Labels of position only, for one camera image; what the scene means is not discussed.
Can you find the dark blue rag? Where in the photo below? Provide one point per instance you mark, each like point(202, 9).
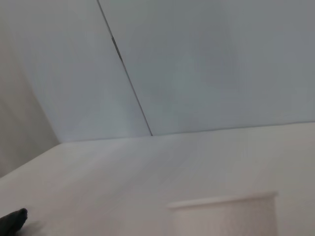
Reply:
point(12, 221)

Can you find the white paper cup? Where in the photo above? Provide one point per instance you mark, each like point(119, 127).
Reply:
point(224, 218)

